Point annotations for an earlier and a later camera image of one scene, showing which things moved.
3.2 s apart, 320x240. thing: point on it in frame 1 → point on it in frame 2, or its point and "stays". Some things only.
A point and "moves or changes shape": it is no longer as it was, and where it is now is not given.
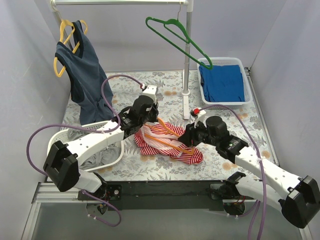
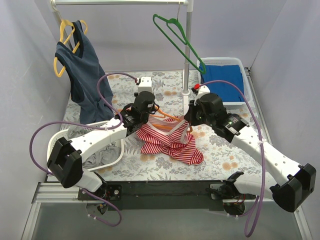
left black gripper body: x=152 y=116 stays
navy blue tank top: x=87 y=77 stays
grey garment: x=105 y=157 stays
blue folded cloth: x=222 y=83 stays
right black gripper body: x=193 y=136 → x=189 y=116
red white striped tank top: x=162 y=138 moves or changes shape
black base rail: x=162 y=196 stays
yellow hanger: x=65 y=22 stays
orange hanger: x=188 y=151 → x=164 y=115
